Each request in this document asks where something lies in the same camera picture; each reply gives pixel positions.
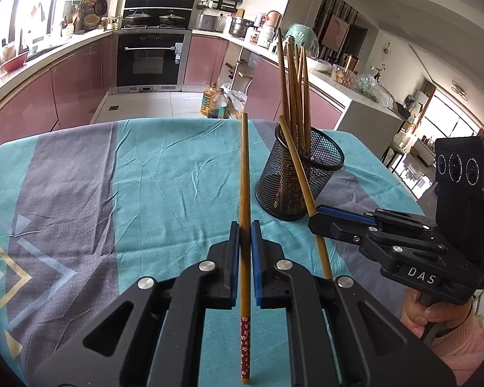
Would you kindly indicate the clear plastic bag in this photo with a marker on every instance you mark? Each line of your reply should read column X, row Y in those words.
column 238, row 103

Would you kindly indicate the teal and grey tablecloth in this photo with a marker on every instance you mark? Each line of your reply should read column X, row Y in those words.
column 105, row 189

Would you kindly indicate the red bowl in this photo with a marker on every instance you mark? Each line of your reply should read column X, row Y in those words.
column 14, row 62

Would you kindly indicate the black lidded cooking pot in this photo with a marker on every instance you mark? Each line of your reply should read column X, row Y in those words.
column 172, row 19
column 137, row 18

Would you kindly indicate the round wall clock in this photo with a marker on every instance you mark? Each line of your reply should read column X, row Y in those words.
column 386, row 49

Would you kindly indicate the black range hood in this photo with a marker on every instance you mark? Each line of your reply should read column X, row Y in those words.
column 159, row 4

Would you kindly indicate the dark hanging frying pan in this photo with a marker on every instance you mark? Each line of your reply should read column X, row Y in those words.
column 101, row 8

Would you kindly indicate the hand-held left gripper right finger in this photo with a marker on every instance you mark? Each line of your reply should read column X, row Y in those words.
column 255, row 254

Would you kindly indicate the black built-in oven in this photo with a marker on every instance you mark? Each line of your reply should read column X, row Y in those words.
column 149, row 60

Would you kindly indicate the pink kitchen cabinets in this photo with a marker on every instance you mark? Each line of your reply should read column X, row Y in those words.
column 76, row 76

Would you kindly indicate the bunch of wooden chopsticks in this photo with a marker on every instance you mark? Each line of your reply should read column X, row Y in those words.
column 283, row 88

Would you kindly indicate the person's right hand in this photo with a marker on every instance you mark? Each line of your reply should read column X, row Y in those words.
column 411, row 310

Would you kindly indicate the large steel stockpot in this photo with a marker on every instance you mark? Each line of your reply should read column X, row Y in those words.
column 241, row 27

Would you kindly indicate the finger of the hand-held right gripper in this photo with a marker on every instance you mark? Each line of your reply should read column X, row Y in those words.
column 347, row 213
column 338, row 232

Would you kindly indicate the black mesh utensil holder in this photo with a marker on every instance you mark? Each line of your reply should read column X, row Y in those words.
column 274, row 193

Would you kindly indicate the steel rectangular container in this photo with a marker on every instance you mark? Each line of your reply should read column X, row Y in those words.
column 206, row 22

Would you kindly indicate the copper pot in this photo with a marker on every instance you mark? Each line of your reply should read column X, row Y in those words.
column 352, row 63

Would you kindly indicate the white cabinet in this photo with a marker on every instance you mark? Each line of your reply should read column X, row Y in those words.
column 367, row 125

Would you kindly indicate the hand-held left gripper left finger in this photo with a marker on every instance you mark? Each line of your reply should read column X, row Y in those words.
column 236, row 250

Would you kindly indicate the person's right forearm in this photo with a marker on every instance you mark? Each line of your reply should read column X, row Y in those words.
column 468, row 346

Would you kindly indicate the mint green appliance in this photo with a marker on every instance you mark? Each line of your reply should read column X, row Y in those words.
column 308, row 38

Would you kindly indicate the pink kettle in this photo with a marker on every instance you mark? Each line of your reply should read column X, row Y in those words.
column 274, row 19

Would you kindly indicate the white bowl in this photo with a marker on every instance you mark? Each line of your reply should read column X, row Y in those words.
column 322, row 65

